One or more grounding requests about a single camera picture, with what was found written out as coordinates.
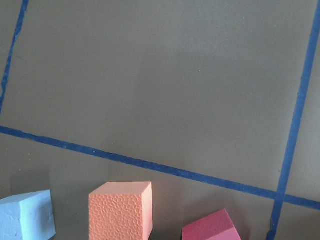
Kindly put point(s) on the light blue foam block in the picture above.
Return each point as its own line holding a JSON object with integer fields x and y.
{"x": 27, "y": 216}

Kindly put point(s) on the orange foam block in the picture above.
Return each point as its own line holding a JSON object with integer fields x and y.
{"x": 121, "y": 211}

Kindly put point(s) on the magenta foam block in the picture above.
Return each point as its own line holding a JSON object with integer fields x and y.
{"x": 216, "y": 226}

